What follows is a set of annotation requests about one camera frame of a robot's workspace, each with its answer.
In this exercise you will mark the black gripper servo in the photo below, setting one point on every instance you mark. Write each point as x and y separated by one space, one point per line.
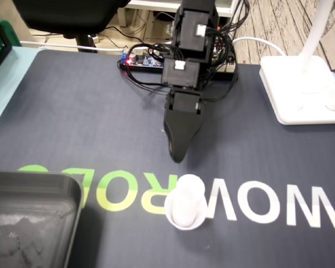
185 102

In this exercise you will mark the white plastic tube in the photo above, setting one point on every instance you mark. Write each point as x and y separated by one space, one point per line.
188 195

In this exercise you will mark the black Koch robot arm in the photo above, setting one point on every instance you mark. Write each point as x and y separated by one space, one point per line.
190 28

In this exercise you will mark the blue circuit board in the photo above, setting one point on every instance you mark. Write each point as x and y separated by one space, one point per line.
146 60

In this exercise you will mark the small white plastic cup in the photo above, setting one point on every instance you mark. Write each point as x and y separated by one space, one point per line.
202 216

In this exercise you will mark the dark grey WOWROBO mat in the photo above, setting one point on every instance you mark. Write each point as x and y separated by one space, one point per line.
72 125

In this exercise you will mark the white desk lamp base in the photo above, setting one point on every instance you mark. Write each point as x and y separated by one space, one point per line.
301 92

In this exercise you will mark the black office chair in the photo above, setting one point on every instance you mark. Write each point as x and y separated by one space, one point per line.
67 14

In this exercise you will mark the black plastic tray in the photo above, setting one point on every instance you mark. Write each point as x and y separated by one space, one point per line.
30 223

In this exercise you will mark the white desk lamp neck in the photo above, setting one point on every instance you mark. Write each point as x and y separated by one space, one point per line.
315 28

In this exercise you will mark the green plastic object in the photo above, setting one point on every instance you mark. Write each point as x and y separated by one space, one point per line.
11 30

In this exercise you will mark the black frame stand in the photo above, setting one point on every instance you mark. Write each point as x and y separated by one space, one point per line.
0 44

